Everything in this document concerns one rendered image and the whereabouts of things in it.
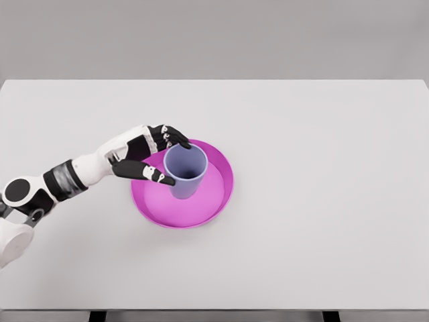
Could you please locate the magenta round plate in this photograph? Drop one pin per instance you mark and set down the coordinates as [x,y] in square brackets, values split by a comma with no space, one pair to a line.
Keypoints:
[201,208]

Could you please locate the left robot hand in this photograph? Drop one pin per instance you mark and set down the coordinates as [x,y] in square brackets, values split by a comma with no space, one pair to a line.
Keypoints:
[134,147]

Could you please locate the lavender plastic cup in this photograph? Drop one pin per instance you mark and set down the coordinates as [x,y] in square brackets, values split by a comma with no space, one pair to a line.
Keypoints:
[185,174]

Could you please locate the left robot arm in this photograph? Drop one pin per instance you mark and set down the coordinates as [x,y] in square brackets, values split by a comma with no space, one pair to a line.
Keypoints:
[60,177]

